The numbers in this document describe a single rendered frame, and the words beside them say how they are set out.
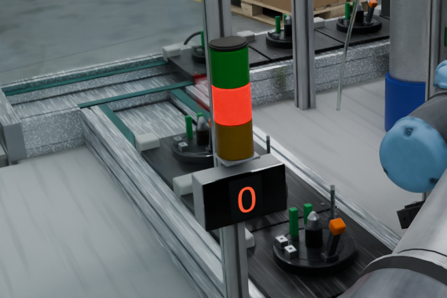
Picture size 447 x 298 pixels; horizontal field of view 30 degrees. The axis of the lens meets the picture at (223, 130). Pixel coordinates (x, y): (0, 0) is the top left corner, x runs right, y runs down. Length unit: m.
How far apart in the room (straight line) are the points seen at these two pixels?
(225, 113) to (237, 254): 0.24
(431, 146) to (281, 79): 1.55
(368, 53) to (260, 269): 1.21
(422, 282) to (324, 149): 1.54
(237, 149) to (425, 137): 0.33
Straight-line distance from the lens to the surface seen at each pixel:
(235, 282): 1.23
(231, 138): 1.08
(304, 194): 1.62
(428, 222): 0.61
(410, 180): 0.86
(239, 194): 1.11
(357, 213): 1.58
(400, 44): 2.05
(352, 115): 2.26
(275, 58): 2.39
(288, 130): 2.18
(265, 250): 1.45
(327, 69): 2.43
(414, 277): 0.54
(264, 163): 1.13
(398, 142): 0.85
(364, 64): 2.49
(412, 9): 2.01
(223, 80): 1.05
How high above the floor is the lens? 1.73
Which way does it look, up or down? 23 degrees down
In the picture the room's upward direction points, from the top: 4 degrees counter-clockwise
